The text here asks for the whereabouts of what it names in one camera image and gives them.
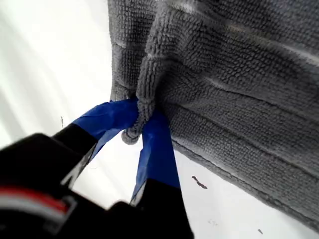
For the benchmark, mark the grey striped towel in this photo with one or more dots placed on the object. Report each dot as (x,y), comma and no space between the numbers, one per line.
(224,74)

